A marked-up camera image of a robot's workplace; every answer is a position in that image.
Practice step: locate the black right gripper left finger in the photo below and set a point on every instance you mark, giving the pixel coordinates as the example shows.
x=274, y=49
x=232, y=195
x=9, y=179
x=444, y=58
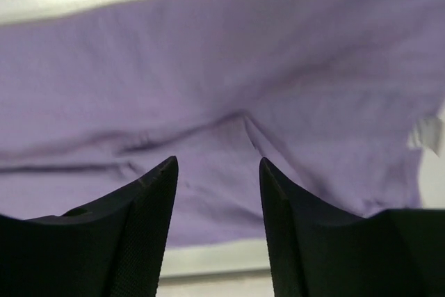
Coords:
x=112, y=246

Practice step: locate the aluminium table edge rail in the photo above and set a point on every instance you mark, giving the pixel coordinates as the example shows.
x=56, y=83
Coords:
x=216, y=275

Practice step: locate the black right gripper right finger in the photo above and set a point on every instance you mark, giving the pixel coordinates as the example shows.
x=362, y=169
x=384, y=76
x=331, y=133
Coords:
x=316, y=249

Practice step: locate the lavender t shirt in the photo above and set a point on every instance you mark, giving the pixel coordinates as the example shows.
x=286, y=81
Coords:
x=328, y=90

